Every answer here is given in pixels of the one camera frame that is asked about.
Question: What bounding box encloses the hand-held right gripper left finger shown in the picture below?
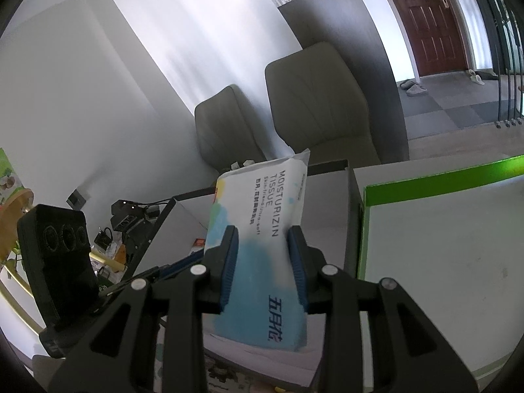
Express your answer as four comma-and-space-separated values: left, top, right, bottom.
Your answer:
48, 225, 240, 393

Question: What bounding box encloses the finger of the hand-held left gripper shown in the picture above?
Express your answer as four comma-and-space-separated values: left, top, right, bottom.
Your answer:
97, 252, 206, 299

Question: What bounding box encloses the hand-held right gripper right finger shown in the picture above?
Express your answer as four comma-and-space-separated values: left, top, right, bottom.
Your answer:
287, 225, 479, 393

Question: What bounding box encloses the white and blue tissue pack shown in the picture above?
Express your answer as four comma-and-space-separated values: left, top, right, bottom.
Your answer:
203, 149, 310, 353

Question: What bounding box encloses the grey cardboard box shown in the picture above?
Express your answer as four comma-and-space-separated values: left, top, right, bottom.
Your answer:
123, 159, 364, 389

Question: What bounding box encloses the pale yellow arched pole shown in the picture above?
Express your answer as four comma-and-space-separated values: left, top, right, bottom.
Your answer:
91, 254, 127, 274

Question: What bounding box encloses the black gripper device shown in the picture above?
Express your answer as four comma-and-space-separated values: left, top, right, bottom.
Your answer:
110, 198, 173, 267

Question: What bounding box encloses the green printed carton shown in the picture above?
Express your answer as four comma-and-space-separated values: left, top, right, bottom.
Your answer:
0, 147, 22, 206

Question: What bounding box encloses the grey upholstered chair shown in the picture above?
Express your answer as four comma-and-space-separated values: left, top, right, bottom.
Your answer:
265, 42, 381, 166
194, 84, 267, 173

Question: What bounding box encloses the white box with green rim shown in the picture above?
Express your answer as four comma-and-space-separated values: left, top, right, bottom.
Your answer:
355, 153, 524, 381

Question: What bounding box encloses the dark grey cabinet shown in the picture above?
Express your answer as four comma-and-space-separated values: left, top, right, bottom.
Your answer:
278, 0, 410, 162

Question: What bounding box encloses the black metal railing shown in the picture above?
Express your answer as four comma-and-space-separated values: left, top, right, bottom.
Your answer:
491, 0, 524, 128

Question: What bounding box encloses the brown wooden door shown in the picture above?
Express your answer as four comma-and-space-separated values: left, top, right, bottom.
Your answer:
374, 0, 469, 78

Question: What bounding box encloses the dark wall socket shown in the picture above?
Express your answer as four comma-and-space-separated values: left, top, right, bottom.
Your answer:
66, 188, 87, 209

